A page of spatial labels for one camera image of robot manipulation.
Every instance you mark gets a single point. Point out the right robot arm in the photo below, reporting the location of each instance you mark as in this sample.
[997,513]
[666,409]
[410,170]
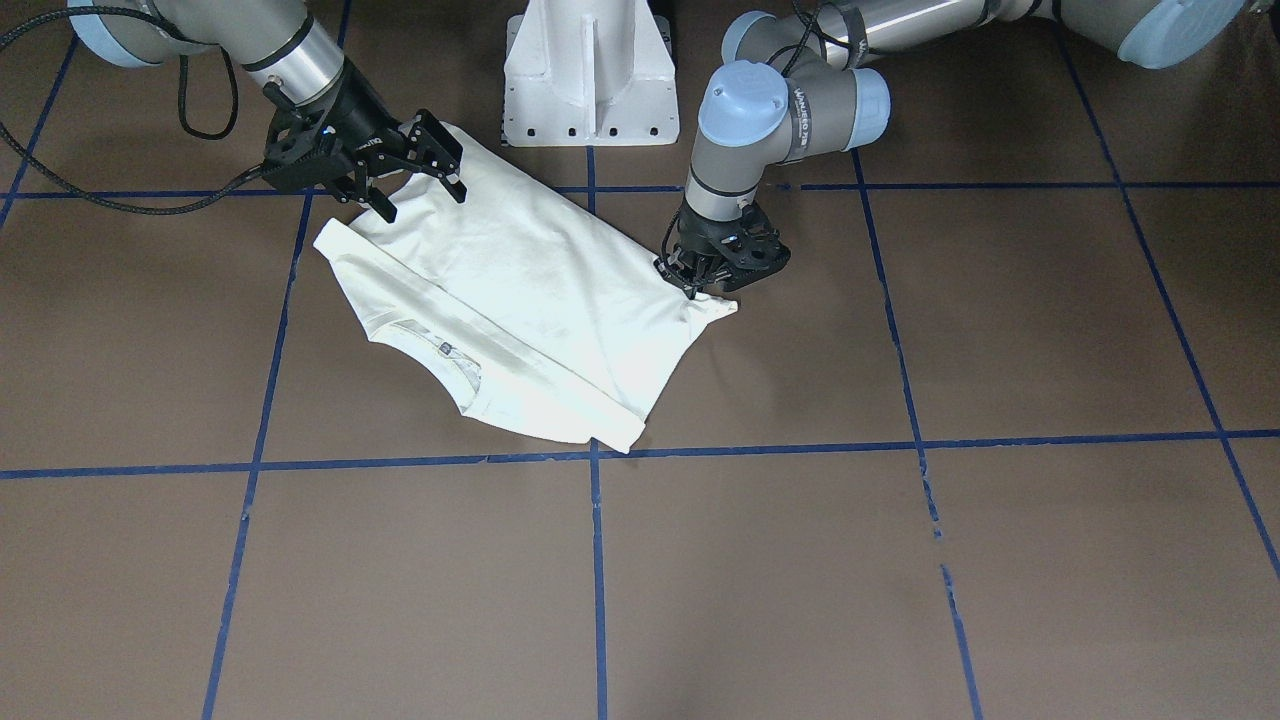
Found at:
[281,45]

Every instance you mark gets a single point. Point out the white long-sleeve t-shirt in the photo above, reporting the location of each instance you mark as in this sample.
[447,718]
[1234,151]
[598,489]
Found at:
[536,316]

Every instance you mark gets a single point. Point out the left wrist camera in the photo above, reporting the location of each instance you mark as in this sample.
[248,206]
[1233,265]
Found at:
[752,255]

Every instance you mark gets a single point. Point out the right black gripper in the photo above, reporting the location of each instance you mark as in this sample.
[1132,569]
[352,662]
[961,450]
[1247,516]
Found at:
[362,114]

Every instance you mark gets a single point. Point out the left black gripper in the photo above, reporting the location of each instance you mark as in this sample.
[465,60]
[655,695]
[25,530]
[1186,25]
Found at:
[702,231]

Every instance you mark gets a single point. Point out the white mounting column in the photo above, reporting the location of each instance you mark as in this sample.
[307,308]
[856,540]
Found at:
[589,73]

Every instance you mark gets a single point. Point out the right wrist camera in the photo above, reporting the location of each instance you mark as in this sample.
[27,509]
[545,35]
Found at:
[299,153]

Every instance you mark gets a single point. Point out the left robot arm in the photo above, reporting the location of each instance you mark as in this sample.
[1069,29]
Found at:
[790,88]

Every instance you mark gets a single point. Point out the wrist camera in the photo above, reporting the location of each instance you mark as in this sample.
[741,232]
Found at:
[299,153]
[752,255]

